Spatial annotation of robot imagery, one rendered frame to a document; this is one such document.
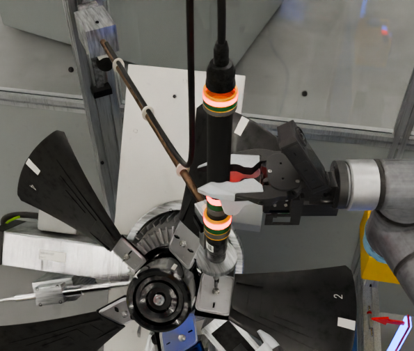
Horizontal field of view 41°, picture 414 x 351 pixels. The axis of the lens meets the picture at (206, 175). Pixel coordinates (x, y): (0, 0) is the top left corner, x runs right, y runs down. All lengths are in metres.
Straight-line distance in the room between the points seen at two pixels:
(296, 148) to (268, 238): 1.34
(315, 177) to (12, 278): 2.00
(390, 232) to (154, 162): 0.57
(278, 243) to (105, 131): 0.82
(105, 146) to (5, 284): 1.14
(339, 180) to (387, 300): 1.59
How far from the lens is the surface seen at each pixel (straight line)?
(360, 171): 0.81
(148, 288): 1.01
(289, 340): 1.03
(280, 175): 0.79
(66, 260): 1.22
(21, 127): 1.93
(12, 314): 2.52
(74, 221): 1.11
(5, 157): 2.08
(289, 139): 0.73
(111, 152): 1.66
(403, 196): 0.83
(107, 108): 1.55
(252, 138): 0.97
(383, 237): 0.90
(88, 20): 1.31
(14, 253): 1.26
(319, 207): 0.84
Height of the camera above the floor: 2.09
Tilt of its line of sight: 47 degrees down
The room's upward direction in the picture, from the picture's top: straight up
